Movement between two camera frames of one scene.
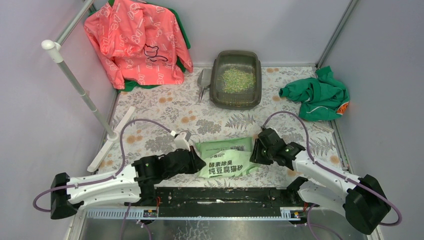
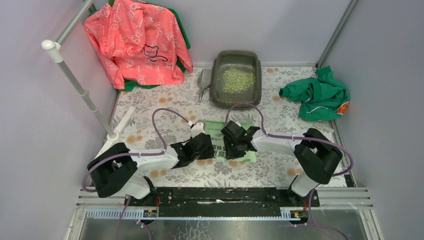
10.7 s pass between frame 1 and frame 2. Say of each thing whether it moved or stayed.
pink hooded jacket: stayed
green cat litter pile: stayed
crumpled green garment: stayed
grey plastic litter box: stayed
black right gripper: moved
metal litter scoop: stayed
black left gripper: moved
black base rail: stayed
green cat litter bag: moved
